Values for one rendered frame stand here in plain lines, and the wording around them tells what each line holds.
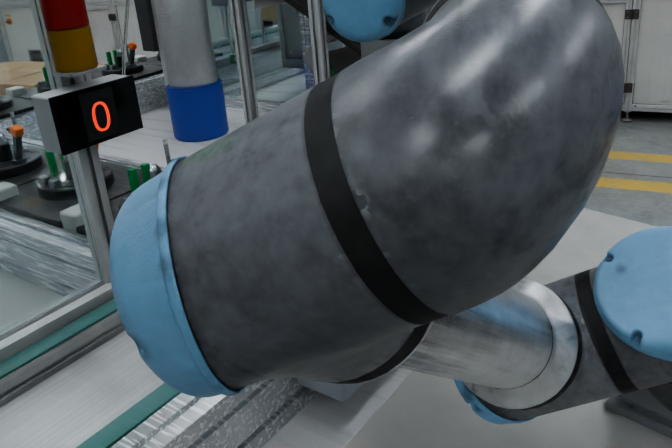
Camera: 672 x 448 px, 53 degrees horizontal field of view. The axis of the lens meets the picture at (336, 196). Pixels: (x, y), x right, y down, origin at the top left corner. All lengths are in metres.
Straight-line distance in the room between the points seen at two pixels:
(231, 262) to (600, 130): 0.15
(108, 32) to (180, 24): 5.11
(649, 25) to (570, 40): 4.50
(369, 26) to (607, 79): 0.36
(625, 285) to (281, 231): 0.42
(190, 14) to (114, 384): 1.19
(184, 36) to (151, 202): 1.56
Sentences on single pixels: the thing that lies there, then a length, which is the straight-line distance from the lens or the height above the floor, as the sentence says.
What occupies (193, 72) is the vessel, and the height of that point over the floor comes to 1.05.
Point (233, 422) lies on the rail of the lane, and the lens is 0.76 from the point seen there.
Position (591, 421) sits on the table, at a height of 0.86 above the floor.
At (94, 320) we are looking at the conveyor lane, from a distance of 0.95.
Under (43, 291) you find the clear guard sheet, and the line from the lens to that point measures 0.96.
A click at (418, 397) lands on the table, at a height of 0.86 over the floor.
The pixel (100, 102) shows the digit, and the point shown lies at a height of 1.22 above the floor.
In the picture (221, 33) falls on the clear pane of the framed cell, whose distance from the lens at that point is 2.22.
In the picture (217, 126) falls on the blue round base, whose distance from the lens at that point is 1.92.
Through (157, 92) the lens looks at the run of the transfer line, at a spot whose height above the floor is 0.91.
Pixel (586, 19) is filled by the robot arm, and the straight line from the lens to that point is 0.30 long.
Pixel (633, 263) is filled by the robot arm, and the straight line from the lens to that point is 0.63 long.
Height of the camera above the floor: 1.41
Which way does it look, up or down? 22 degrees down
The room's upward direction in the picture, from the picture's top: 5 degrees counter-clockwise
